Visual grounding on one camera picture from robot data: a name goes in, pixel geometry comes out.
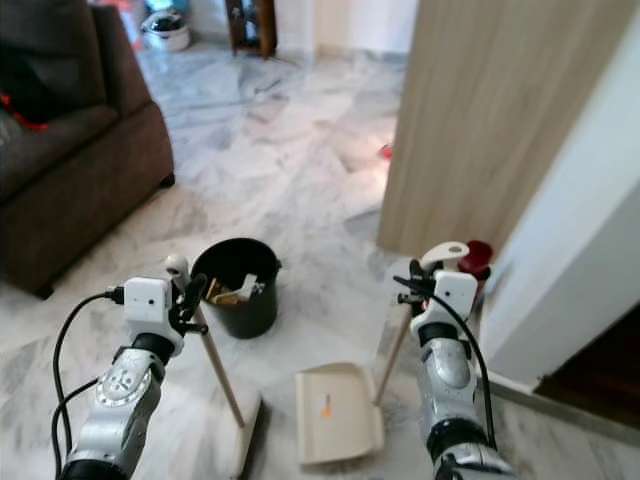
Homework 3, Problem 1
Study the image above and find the white trash piece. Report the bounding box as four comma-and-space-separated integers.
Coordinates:
239, 274, 267, 302

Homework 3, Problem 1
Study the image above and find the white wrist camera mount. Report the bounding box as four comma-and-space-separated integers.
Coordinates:
124, 276, 177, 343
434, 269, 482, 337

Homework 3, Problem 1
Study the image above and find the black plastic bucket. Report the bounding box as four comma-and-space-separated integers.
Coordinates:
189, 236, 284, 340

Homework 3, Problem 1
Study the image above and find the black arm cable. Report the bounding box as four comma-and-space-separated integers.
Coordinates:
444, 290, 498, 451
52, 289, 128, 473

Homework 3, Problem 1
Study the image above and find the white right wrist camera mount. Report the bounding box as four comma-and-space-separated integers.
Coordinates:
434, 269, 482, 337

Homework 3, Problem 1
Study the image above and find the cream dustpan with wooden handle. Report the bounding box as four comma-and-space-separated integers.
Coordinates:
294, 240, 472, 468

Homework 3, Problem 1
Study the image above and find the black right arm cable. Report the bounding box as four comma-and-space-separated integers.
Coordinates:
444, 290, 498, 451

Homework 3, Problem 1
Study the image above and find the dark wooden stand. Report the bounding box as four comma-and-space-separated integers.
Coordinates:
224, 0, 280, 60

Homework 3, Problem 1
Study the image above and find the red spray can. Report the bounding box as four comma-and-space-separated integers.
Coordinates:
457, 239, 497, 282

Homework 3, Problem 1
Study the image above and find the brown cardboard scrap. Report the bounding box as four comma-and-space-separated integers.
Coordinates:
206, 277, 242, 303

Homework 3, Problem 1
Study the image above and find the dark wooden staircase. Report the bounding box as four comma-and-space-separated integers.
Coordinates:
534, 303, 640, 404

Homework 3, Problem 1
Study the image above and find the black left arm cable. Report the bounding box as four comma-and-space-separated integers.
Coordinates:
52, 289, 128, 473

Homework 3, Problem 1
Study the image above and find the dark brown fabric sofa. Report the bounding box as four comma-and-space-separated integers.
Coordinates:
0, 0, 177, 300

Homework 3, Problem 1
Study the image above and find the red cloth item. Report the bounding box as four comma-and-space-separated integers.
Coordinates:
0, 94, 53, 134

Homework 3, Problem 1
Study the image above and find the light wood panel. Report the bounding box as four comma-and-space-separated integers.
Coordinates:
376, 0, 640, 260

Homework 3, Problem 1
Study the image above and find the wooden handled broom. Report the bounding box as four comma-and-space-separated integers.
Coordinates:
164, 253, 267, 479

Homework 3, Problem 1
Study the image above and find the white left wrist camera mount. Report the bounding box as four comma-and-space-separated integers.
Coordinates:
124, 276, 177, 343

